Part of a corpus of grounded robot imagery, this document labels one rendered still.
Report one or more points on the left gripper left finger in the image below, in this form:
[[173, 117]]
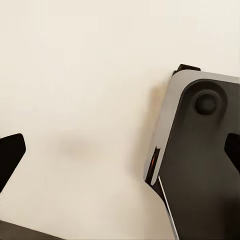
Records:
[[12, 149]]

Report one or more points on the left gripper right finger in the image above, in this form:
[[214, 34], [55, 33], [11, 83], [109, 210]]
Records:
[[232, 149]]

